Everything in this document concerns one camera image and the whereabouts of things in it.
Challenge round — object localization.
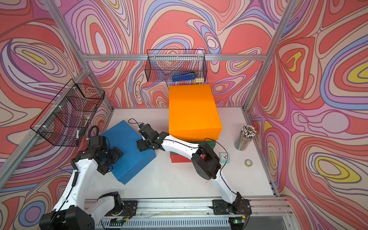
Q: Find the blue shoebox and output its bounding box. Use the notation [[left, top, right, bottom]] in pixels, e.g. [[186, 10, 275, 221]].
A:
[[102, 120, 156, 185]]

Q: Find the red shoebox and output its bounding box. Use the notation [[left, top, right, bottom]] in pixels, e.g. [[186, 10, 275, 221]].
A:
[[170, 152, 191, 163]]

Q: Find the orange shoebox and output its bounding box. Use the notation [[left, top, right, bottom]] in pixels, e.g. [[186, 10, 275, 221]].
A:
[[169, 84, 222, 142]]

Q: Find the green shoebox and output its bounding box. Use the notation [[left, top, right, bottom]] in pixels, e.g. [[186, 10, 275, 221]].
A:
[[170, 140, 216, 156]]

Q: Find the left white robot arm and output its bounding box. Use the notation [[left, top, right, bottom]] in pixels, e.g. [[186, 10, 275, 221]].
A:
[[39, 136, 124, 230]]

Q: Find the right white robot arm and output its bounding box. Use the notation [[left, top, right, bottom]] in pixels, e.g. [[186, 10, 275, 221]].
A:
[[137, 123, 242, 214]]

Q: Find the marker in left basket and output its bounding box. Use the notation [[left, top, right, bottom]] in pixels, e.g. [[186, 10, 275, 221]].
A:
[[76, 130, 80, 147]]

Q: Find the blue stapler in basket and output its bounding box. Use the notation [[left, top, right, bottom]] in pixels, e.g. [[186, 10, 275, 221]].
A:
[[172, 71, 197, 82]]

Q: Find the small mint green clock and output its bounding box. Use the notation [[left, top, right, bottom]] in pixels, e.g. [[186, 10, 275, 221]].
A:
[[219, 152, 230, 164]]

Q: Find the metal cup of pencils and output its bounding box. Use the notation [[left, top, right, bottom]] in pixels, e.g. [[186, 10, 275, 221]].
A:
[[234, 125, 257, 151]]

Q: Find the yellow tape roll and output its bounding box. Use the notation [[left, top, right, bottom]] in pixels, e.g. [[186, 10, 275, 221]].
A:
[[244, 159, 253, 167]]

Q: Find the black wire basket left wall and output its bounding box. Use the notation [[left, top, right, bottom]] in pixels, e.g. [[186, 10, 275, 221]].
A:
[[30, 80, 105, 147]]

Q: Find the black wire basket wall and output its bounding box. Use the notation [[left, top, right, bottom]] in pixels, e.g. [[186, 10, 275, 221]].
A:
[[30, 80, 105, 147], [145, 48, 208, 85]]

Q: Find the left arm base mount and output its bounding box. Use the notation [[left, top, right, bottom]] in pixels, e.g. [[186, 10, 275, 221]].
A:
[[104, 200, 138, 218]]

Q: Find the black wire basket back wall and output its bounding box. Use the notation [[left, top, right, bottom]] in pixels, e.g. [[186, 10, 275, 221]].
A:
[[145, 48, 208, 85]]

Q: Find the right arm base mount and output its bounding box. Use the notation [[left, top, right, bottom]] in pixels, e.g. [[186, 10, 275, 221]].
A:
[[209, 199, 252, 216]]

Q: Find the aluminium rail front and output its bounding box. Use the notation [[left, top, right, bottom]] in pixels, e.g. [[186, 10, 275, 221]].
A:
[[94, 197, 300, 230]]

